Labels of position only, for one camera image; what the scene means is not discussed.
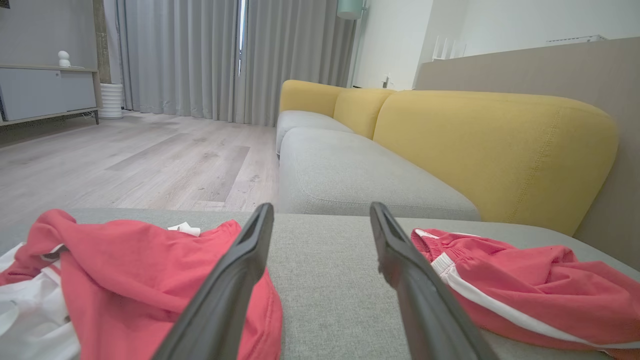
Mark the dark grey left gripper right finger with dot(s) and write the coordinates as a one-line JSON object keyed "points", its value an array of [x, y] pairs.
{"points": [[425, 310]]}

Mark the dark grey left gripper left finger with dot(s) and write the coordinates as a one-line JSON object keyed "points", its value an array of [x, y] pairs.
{"points": [[220, 300]]}

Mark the red basketball jersey white sleeves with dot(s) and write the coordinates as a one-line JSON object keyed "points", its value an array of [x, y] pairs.
{"points": [[130, 280]]}

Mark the red shorts white stripe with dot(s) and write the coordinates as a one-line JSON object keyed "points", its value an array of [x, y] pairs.
{"points": [[540, 285]]}

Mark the large yellow sofa back cushion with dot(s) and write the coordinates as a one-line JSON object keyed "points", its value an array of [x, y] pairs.
{"points": [[490, 150]]}

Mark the white ribbed planter pot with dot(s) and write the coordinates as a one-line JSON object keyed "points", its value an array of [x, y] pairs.
{"points": [[111, 101]]}

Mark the grey pleated curtain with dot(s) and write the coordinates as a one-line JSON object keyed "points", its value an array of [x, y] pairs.
{"points": [[180, 55], [295, 50]]}

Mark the white router with antennas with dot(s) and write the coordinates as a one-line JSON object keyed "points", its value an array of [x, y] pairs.
{"points": [[442, 50]]}

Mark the grey wooden TV cabinet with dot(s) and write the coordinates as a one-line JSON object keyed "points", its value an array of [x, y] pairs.
{"points": [[45, 92]]}

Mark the indoor tree with brown trunk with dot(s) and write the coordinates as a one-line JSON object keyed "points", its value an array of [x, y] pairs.
{"points": [[101, 45]]}

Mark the small white figurine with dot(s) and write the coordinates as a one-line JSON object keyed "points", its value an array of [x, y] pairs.
{"points": [[64, 59]]}

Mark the flat white device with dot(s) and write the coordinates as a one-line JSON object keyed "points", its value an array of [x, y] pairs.
{"points": [[575, 39]]}

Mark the floor lamp teal shade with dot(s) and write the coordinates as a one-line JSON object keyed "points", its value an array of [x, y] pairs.
{"points": [[349, 8]]}

